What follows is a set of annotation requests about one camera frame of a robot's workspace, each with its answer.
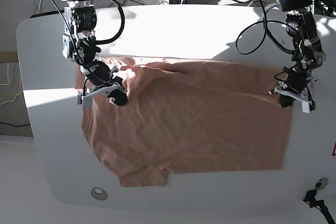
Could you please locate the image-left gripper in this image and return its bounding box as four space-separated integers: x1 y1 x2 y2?
80 60 128 106

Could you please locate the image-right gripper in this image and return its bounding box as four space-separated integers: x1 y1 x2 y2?
269 68 314 108

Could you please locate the salmon pink T-shirt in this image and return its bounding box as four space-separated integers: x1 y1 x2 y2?
81 57 292 187

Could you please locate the red warning sticker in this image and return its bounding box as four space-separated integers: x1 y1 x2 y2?
332 142 336 156

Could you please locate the right round table grommet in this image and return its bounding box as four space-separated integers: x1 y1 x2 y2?
315 177 329 190

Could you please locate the round metal table grommet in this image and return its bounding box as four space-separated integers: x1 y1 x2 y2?
90 187 108 201

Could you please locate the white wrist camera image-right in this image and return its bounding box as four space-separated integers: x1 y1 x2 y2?
301 100 315 113

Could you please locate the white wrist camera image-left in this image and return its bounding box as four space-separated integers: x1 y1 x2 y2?
77 93 92 109

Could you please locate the black clamp with cable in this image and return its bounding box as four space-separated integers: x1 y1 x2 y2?
303 189 335 224

